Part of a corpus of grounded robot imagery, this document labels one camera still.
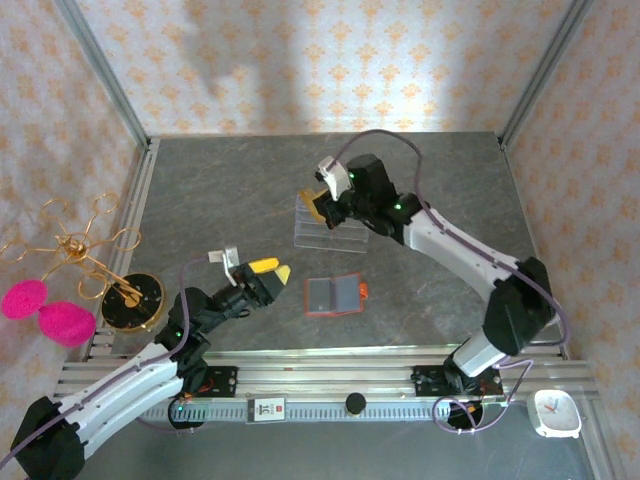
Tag gold credit card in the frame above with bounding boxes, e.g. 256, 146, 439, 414
298, 187, 327, 224

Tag white alarm clock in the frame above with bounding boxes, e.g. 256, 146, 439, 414
527, 388, 584, 440

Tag aluminium frame post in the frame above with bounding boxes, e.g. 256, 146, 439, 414
52, 0, 154, 151
499, 0, 596, 149

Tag slotted grey cable duct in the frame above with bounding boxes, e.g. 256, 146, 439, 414
139, 403, 531, 422

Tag aluminium rail frame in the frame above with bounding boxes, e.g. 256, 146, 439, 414
52, 344, 601, 404

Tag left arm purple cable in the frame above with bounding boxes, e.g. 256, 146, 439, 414
0, 254, 224, 464

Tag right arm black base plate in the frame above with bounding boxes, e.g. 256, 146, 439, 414
412, 364, 504, 399

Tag aluminium side rail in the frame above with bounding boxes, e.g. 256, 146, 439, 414
82, 137, 161, 361

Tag orange card holder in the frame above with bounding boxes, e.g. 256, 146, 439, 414
303, 272, 370, 319

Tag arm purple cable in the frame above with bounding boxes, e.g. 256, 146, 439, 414
329, 128, 571, 436
0, 254, 224, 464

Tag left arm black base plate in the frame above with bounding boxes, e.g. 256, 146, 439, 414
147, 366, 239, 399

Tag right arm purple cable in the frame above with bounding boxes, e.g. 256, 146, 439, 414
329, 128, 571, 436

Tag pink fuzzy ball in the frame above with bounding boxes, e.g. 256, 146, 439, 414
1, 279, 49, 320
38, 299, 97, 349

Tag gold wire ornament stand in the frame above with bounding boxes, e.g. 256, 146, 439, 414
0, 192, 166, 334

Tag white label tag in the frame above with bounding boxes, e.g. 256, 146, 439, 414
247, 397, 288, 425

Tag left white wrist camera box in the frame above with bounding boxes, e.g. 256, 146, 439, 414
207, 244, 241, 281

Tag clear acrylic card stand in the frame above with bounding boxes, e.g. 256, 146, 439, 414
293, 194, 372, 255

